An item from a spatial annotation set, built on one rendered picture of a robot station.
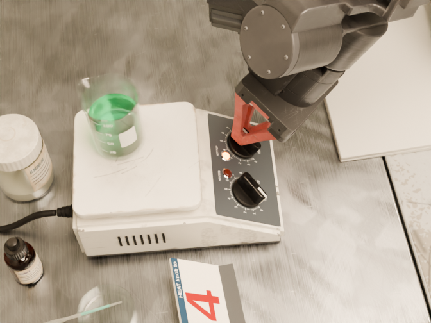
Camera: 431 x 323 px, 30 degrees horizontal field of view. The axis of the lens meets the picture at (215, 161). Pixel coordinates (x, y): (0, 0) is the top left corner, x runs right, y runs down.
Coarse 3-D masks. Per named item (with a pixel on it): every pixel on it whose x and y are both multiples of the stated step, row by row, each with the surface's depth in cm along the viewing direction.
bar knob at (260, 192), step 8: (240, 176) 78; (248, 176) 77; (240, 184) 78; (248, 184) 77; (256, 184) 77; (240, 192) 78; (248, 192) 78; (256, 192) 77; (264, 192) 77; (240, 200) 77; (248, 200) 78; (256, 200) 77
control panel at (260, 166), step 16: (208, 128) 80; (224, 128) 81; (224, 144) 80; (224, 160) 79; (240, 160) 80; (256, 160) 81; (272, 160) 82; (224, 176) 78; (256, 176) 80; (272, 176) 81; (224, 192) 77; (272, 192) 80; (224, 208) 76; (240, 208) 77; (256, 208) 78; (272, 208) 79; (272, 224) 78
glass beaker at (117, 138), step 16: (96, 80) 73; (112, 80) 73; (128, 80) 73; (80, 96) 72; (96, 96) 74; (128, 96) 75; (128, 112) 70; (96, 128) 72; (112, 128) 71; (128, 128) 72; (96, 144) 75; (112, 144) 73; (128, 144) 74; (112, 160) 76
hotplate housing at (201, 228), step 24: (72, 216) 80; (144, 216) 75; (168, 216) 75; (192, 216) 75; (216, 216) 75; (96, 240) 76; (120, 240) 77; (144, 240) 77; (168, 240) 78; (192, 240) 78; (216, 240) 78; (240, 240) 79; (264, 240) 79
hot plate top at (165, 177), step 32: (160, 128) 78; (192, 128) 78; (96, 160) 76; (128, 160) 76; (160, 160) 76; (192, 160) 76; (96, 192) 74; (128, 192) 74; (160, 192) 74; (192, 192) 74
